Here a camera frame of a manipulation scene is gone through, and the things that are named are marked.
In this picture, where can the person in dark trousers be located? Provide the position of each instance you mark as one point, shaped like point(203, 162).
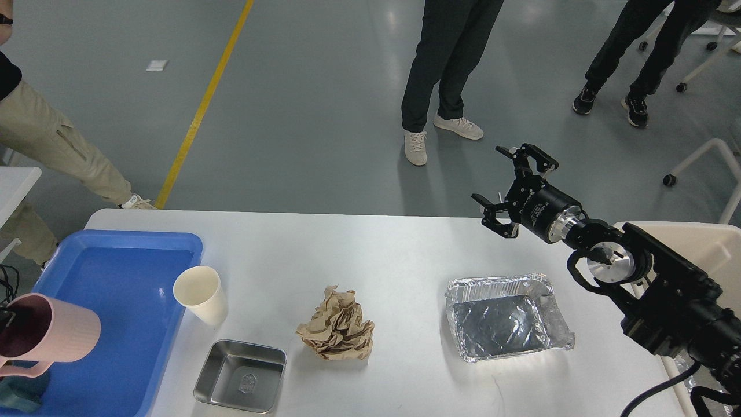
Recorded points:
point(451, 44)

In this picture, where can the beige plastic bin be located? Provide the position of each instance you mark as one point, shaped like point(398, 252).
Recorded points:
point(715, 248)

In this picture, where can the person in beige trousers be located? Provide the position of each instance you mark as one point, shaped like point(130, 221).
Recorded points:
point(31, 126)

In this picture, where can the blue plastic tray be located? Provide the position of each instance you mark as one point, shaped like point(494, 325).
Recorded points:
point(127, 278)

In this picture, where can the white chair leg right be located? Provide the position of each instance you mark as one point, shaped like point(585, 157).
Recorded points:
point(716, 155)

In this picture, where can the white rolling chair base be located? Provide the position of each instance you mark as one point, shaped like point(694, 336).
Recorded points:
point(685, 18)

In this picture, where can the teal cup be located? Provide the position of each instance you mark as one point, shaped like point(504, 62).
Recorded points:
point(22, 393)

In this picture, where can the square stainless steel tray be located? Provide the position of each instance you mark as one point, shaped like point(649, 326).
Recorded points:
point(242, 376)

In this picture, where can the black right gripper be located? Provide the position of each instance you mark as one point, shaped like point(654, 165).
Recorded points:
point(531, 201)

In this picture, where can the cream paper cup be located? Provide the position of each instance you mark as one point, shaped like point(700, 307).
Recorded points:
point(199, 289)

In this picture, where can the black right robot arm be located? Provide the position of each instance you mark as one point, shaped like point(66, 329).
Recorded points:
point(669, 304)

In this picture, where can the crumpled brown paper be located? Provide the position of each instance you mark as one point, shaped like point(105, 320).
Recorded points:
point(337, 330)

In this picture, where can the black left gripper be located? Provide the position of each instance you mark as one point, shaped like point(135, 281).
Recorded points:
point(7, 317)

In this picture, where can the pink mug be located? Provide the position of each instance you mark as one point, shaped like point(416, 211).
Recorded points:
point(46, 330)

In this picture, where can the white side table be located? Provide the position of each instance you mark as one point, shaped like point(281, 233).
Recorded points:
point(16, 182)

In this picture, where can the aluminium foil tray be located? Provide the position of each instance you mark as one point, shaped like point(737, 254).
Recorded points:
point(505, 316)

